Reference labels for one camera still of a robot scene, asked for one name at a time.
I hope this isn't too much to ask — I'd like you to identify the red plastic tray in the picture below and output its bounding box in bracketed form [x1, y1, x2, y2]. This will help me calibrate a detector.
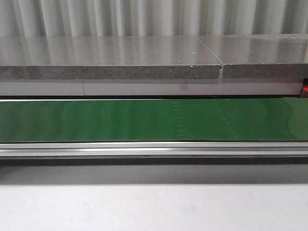
[301, 78, 308, 98]

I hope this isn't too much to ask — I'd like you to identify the white pleated curtain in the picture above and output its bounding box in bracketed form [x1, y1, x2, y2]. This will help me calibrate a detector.
[0, 0, 308, 37]

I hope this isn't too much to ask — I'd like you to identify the green conveyor belt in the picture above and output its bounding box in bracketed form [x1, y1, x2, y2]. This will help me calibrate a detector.
[0, 98, 308, 166]

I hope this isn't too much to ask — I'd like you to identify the grey stone counter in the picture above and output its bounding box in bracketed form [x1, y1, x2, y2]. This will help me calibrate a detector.
[0, 34, 308, 98]

